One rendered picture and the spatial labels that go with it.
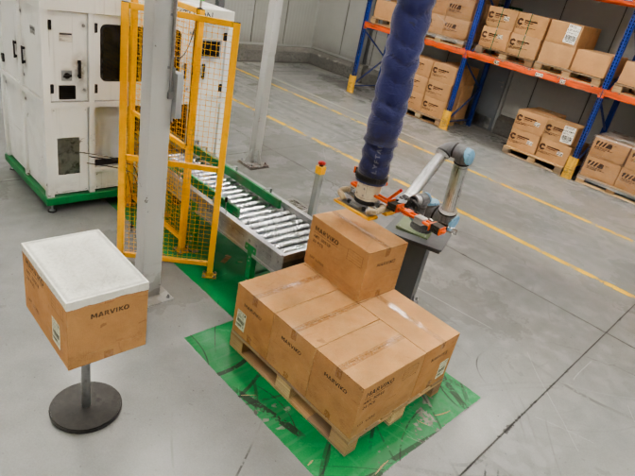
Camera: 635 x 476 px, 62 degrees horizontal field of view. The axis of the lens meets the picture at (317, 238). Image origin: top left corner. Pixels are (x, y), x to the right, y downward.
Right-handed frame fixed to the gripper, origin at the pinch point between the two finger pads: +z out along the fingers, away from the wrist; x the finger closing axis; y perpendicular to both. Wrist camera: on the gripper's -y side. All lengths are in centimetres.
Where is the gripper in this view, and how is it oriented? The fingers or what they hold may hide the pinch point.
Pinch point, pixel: (398, 207)
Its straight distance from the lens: 360.5
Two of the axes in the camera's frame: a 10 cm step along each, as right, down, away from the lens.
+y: -6.8, -4.5, 5.9
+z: -7.1, 2.0, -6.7
